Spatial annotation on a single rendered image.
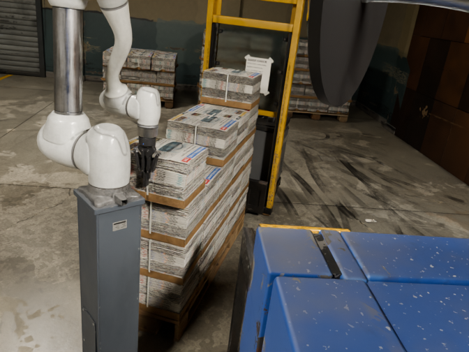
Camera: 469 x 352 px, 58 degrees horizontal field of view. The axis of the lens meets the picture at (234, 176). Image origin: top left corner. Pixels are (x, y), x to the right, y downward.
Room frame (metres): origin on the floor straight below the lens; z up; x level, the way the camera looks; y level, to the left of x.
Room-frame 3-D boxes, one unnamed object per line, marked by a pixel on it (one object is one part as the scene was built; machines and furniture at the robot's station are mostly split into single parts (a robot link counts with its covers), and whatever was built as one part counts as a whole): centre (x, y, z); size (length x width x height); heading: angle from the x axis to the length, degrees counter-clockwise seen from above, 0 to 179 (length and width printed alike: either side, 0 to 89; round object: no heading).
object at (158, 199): (1.90, 0.26, 0.86); 0.29 x 0.16 x 0.04; 166
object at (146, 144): (1.77, 0.40, 1.12); 0.08 x 0.07 x 0.09; 77
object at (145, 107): (1.77, 0.41, 1.30); 0.13 x 0.11 x 0.16; 68
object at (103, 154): (1.48, 0.49, 1.17); 0.18 x 0.16 x 0.22; 68
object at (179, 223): (2.39, 0.25, 0.42); 1.17 x 0.39 x 0.83; 167
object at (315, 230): (1.73, -0.35, 0.81); 0.43 x 0.03 x 0.02; 97
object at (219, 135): (2.53, 0.23, 0.95); 0.38 x 0.29 x 0.23; 76
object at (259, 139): (3.88, -0.09, 0.40); 0.69 x 0.55 x 0.80; 77
